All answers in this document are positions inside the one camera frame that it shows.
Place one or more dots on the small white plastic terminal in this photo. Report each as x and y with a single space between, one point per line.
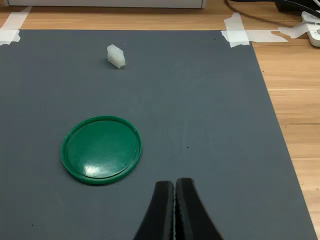
115 56

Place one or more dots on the round green lid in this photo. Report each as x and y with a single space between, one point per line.
102 150

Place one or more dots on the dark grey mat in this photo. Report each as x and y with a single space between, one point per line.
200 112

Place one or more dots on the white tape patch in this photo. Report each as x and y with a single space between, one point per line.
293 30
10 35
237 35

